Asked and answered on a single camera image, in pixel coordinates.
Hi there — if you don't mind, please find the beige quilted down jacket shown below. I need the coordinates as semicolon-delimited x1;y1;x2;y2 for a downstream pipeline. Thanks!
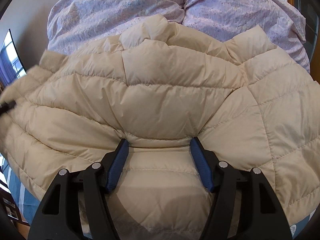
1;15;319;239

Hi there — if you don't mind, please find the blue white striped bed sheet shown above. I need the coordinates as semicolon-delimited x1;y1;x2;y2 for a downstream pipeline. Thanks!
1;157;40;224

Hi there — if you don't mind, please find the window with purple curtain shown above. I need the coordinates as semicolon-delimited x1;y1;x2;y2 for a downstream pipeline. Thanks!
0;29;26;88

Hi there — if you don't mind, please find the lilac crumpled duvet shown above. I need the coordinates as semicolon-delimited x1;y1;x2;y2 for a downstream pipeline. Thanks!
47;0;310;69

